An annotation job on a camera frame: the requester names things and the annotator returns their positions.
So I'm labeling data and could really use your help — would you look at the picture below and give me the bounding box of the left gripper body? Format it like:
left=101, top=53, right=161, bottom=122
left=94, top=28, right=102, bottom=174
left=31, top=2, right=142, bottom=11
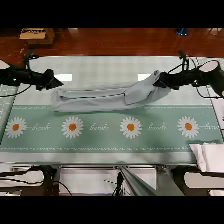
left=35, top=68, right=57, bottom=92

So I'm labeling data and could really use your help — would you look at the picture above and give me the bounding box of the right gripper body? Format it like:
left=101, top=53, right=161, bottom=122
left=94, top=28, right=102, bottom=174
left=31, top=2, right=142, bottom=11
left=158, top=71, right=184, bottom=91

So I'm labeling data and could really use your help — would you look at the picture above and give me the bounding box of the light grey shirt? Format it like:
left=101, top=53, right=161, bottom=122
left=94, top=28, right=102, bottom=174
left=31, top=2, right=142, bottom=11
left=49, top=69, right=173, bottom=114

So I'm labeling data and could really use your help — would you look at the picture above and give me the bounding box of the cardboard box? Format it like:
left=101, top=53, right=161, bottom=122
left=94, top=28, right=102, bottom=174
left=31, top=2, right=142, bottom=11
left=18, top=28, right=56, bottom=46

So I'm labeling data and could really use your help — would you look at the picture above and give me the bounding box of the blue object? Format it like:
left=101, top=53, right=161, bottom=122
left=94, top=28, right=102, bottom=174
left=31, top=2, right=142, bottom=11
left=175, top=28, right=190, bottom=37

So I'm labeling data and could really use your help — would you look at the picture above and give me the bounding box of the white garment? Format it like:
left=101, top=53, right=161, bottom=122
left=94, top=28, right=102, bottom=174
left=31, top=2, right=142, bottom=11
left=188, top=142, right=224, bottom=173

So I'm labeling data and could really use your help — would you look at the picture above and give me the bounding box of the black cable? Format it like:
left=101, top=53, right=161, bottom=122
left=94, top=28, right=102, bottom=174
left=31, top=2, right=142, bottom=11
left=111, top=171, right=126, bottom=197
left=166, top=58, right=222, bottom=100
left=0, top=83, right=33, bottom=99

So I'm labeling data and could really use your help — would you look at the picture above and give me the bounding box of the silver frame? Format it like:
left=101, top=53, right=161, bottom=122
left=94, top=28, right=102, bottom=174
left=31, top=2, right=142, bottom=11
left=0, top=161, right=224, bottom=197

